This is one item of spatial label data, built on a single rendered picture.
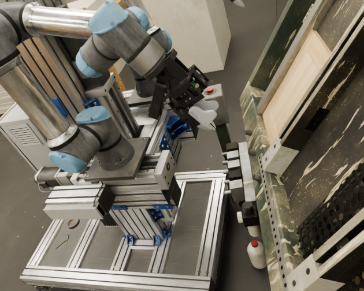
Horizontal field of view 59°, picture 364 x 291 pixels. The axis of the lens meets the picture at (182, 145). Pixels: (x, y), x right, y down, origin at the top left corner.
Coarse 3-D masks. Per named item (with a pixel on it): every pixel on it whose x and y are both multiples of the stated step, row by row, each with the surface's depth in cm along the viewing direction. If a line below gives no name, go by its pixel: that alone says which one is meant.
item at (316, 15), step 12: (324, 0) 111; (312, 12) 116; (324, 12) 113; (312, 24) 116; (300, 36) 120; (288, 60) 126; (276, 72) 134; (276, 84) 133; (264, 96) 141; (264, 108) 141
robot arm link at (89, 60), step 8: (88, 40) 68; (80, 48) 72; (88, 48) 68; (96, 48) 66; (80, 56) 71; (88, 56) 69; (96, 56) 68; (104, 56) 67; (80, 64) 72; (88, 64) 71; (96, 64) 70; (104, 64) 70; (112, 64) 71; (88, 72) 73; (96, 72) 73; (104, 72) 74
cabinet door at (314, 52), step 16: (304, 48) 119; (320, 48) 108; (304, 64) 117; (320, 64) 105; (288, 80) 126; (304, 80) 113; (288, 96) 123; (272, 112) 134; (288, 112) 119; (272, 128) 129
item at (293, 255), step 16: (240, 96) 171; (256, 96) 155; (256, 112) 144; (256, 128) 138; (256, 144) 133; (256, 160) 129; (272, 176) 114; (256, 192) 121; (272, 192) 109; (288, 208) 104; (288, 224) 99; (272, 240) 101; (288, 240) 94; (272, 256) 98; (288, 256) 90; (272, 272) 96; (288, 272) 88; (272, 288) 94
